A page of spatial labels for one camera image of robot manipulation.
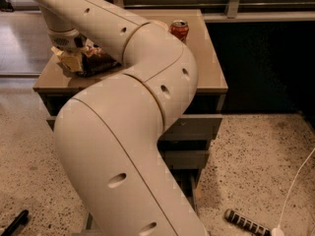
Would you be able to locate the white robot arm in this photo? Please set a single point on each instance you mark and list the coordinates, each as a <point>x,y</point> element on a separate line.
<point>107,135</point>

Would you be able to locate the brown chip bag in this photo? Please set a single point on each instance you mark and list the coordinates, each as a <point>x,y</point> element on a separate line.
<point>94,59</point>

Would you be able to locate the grey top drawer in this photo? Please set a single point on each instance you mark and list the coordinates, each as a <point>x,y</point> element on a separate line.
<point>189,127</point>

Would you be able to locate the black handle on floor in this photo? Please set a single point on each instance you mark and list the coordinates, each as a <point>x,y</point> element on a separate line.
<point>20,220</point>

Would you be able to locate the black striped cylinder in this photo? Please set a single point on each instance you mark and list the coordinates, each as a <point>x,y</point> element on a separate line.
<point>246,224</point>

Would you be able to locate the grey middle drawer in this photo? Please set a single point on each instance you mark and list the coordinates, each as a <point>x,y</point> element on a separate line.
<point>184,154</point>

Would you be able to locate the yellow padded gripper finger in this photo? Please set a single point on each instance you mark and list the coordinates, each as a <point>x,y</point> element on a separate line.
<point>72,60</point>

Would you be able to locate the grey bottom drawer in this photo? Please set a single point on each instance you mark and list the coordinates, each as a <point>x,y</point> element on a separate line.
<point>190,190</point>

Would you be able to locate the grey drawer cabinet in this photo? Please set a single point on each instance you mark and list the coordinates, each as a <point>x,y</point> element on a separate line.
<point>211,89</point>

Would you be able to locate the grey drawer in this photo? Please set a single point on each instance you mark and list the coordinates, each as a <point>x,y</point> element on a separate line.
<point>184,154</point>
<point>189,127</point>
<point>190,190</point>

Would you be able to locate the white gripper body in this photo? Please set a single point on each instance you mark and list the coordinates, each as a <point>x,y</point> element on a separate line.
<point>65,40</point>

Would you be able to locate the orange soda can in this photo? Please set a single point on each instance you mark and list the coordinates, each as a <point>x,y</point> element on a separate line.
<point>179,29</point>

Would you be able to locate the white bowl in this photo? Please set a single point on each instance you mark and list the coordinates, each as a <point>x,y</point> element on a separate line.
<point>161,24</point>

